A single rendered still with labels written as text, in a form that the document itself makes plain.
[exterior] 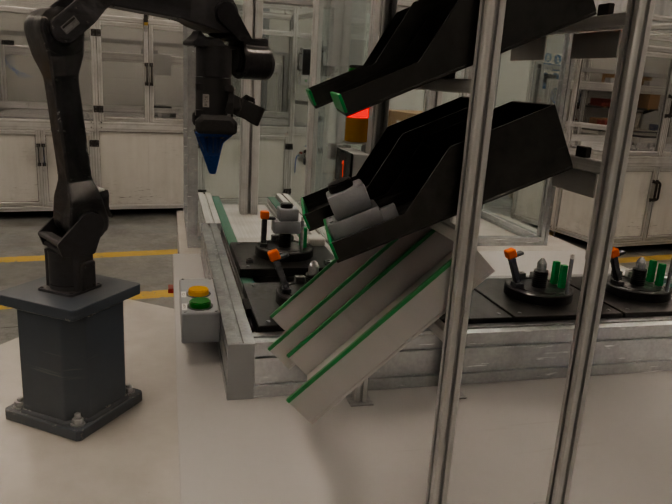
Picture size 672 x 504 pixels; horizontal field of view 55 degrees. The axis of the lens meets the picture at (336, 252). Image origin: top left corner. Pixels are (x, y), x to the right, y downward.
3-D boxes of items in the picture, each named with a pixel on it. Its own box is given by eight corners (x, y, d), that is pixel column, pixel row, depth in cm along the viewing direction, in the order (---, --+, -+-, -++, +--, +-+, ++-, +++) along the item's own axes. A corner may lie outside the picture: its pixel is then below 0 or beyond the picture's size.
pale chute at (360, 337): (311, 425, 76) (286, 401, 75) (308, 376, 89) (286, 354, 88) (495, 271, 73) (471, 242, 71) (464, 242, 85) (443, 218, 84)
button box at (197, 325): (181, 344, 118) (181, 312, 116) (179, 305, 137) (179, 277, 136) (220, 342, 119) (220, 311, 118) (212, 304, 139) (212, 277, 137)
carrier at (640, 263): (623, 322, 129) (634, 262, 125) (555, 285, 151) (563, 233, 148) (721, 318, 135) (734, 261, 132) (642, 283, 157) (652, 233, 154)
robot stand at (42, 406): (3, 418, 97) (-8, 293, 92) (74, 380, 110) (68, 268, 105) (79, 442, 92) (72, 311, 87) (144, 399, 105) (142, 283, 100)
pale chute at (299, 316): (289, 370, 90) (267, 348, 89) (289, 334, 103) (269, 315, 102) (442, 238, 87) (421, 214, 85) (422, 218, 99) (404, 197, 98)
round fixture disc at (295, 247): (259, 262, 147) (259, 254, 147) (251, 246, 160) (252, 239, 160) (318, 261, 151) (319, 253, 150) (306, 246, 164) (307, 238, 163)
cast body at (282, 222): (274, 234, 151) (275, 204, 150) (271, 229, 155) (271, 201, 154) (308, 234, 154) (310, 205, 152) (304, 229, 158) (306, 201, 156)
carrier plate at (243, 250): (239, 277, 142) (239, 268, 141) (229, 249, 164) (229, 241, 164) (344, 275, 148) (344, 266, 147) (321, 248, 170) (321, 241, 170)
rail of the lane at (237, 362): (226, 400, 106) (227, 339, 104) (200, 256, 189) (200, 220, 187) (259, 398, 108) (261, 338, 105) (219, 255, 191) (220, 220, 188)
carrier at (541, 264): (514, 327, 122) (522, 264, 119) (460, 287, 145) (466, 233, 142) (622, 322, 129) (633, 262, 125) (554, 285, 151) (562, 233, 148)
